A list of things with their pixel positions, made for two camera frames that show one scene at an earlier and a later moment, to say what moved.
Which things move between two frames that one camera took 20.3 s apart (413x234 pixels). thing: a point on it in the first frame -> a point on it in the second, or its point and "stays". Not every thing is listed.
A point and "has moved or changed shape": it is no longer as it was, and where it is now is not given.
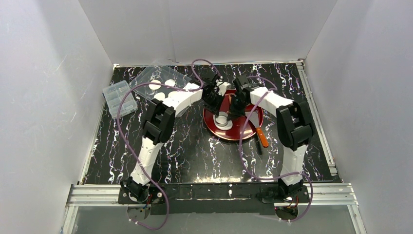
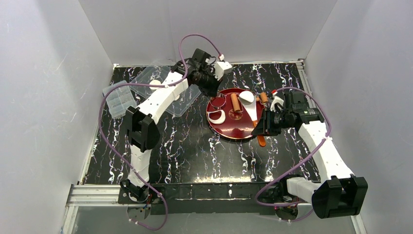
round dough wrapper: (155, 86) stays
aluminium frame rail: (110, 195) stays
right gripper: (237, 102) -> (267, 121)
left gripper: (212, 103) -> (210, 85)
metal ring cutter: (222, 119) has moved or changed shape
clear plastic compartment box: (113, 95) stays
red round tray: (239, 125) stays
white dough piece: (221, 122) has moved or changed shape
